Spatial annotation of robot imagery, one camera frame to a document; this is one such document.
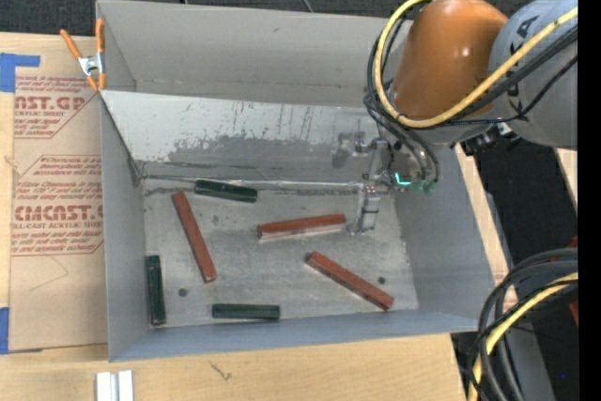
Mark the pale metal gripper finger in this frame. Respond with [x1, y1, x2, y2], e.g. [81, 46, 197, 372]
[347, 196, 367, 237]
[363, 184, 382, 234]

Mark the red-brown flat block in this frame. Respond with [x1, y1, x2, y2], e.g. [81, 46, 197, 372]
[170, 191, 219, 284]
[304, 251, 395, 312]
[256, 213, 348, 244]

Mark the grey metal bin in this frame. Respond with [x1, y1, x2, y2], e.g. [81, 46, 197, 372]
[95, 0, 500, 363]

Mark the dark green flat block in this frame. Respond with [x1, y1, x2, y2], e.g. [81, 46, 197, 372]
[211, 302, 282, 322]
[193, 178, 259, 204]
[144, 254, 168, 327]

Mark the brown cardboard board, red print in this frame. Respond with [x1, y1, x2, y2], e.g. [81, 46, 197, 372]
[0, 31, 110, 354]

